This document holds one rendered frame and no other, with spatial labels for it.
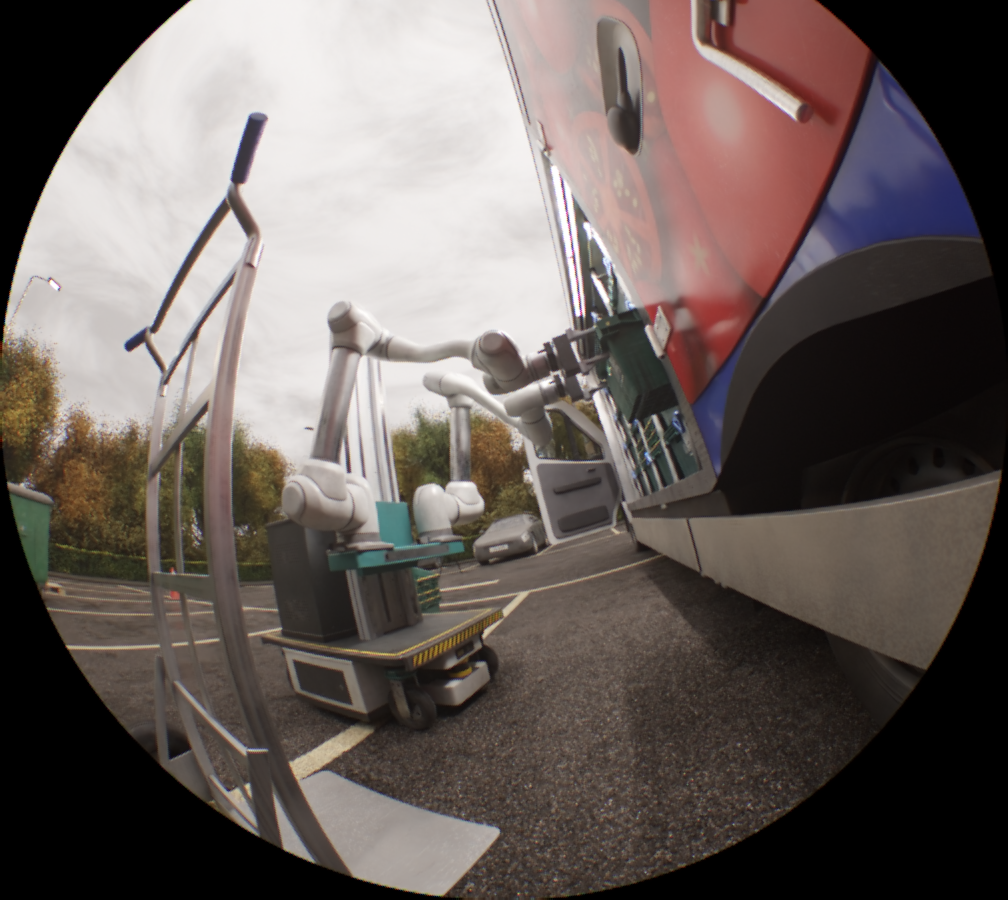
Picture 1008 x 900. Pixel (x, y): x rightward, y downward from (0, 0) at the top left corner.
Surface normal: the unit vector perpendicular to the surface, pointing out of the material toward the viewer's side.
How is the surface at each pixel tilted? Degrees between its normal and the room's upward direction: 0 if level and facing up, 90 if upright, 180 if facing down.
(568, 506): 89
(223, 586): 90
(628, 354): 94
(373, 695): 90
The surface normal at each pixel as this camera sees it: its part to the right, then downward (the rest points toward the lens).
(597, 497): 0.14, -0.43
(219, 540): 0.87, -0.36
